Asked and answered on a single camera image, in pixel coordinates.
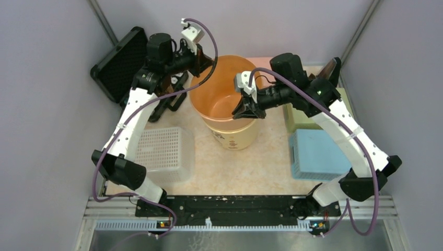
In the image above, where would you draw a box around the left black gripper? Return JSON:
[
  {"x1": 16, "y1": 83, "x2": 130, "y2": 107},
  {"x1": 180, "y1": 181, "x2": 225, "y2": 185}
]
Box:
[{"x1": 165, "y1": 41, "x2": 215, "y2": 78}]

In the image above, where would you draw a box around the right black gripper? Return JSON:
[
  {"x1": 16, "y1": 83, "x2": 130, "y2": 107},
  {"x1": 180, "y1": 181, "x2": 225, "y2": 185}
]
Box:
[{"x1": 232, "y1": 83, "x2": 292, "y2": 119}]

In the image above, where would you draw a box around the orange capybara bucket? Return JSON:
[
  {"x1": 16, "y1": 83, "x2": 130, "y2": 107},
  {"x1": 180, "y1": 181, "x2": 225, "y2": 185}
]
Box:
[{"x1": 189, "y1": 55, "x2": 259, "y2": 151}]

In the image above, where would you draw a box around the pink plastic basket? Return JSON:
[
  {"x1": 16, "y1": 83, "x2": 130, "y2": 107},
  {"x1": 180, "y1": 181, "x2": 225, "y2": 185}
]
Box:
[{"x1": 247, "y1": 57, "x2": 275, "y2": 87}]

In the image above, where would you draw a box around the green plastic basket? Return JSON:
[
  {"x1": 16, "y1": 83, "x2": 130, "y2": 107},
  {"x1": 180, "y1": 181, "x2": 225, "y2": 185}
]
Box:
[{"x1": 283, "y1": 87, "x2": 354, "y2": 133}]

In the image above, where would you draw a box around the blue plastic basket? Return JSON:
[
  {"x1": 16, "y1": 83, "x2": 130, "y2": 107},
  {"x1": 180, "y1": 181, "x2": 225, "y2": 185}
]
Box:
[{"x1": 288, "y1": 129, "x2": 351, "y2": 181}]

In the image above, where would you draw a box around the white perforated plastic basket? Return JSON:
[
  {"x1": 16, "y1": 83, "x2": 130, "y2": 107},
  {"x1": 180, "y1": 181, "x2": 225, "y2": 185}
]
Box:
[{"x1": 134, "y1": 127, "x2": 195, "y2": 186}]

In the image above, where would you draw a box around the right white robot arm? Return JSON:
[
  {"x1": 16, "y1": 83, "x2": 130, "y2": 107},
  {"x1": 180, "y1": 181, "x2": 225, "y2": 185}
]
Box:
[{"x1": 232, "y1": 53, "x2": 402, "y2": 215}]

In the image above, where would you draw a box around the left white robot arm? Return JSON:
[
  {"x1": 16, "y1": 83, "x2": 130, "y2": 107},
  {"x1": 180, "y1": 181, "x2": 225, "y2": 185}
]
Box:
[{"x1": 91, "y1": 30, "x2": 217, "y2": 216}]

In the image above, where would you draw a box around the black case with parts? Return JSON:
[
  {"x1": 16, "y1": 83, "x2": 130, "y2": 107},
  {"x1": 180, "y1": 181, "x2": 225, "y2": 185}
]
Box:
[{"x1": 90, "y1": 26, "x2": 189, "y2": 123}]

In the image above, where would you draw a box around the black and brown stand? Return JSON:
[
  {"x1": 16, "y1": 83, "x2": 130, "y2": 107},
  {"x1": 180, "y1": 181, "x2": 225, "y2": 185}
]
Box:
[{"x1": 316, "y1": 57, "x2": 342, "y2": 87}]

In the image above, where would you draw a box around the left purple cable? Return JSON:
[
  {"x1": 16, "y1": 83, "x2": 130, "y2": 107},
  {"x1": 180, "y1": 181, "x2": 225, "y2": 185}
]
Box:
[{"x1": 91, "y1": 18, "x2": 219, "y2": 238}]

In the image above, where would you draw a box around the purple cable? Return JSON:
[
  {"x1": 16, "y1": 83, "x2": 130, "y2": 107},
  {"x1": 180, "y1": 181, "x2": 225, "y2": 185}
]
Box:
[
  {"x1": 91, "y1": 18, "x2": 219, "y2": 238},
  {"x1": 248, "y1": 67, "x2": 380, "y2": 237}
]

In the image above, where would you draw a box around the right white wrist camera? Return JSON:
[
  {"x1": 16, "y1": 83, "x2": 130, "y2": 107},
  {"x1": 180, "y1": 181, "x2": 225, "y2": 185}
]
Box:
[{"x1": 234, "y1": 71, "x2": 258, "y2": 103}]

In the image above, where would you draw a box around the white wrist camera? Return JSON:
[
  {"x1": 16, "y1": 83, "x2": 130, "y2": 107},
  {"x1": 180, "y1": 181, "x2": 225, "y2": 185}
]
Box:
[
  {"x1": 181, "y1": 18, "x2": 205, "y2": 44},
  {"x1": 234, "y1": 71, "x2": 258, "y2": 103}
]

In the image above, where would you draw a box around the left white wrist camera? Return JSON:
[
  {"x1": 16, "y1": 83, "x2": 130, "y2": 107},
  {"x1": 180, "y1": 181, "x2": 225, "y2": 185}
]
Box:
[{"x1": 181, "y1": 18, "x2": 205, "y2": 44}]

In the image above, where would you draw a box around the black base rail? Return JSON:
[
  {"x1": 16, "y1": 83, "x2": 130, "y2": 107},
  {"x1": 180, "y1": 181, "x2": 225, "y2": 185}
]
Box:
[{"x1": 135, "y1": 195, "x2": 341, "y2": 226}]

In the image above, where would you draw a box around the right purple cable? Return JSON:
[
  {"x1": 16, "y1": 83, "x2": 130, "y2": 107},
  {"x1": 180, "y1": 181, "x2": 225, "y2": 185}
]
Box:
[{"x1": 248, "y1": 67, "x2": 380, "y2": 237}]

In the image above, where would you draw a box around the white slotted cable duct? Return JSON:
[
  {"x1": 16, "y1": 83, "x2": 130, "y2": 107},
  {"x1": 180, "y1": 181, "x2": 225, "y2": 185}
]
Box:
[{"x1": 95, "y1": 218, "x2": 312, "y2": 232}]

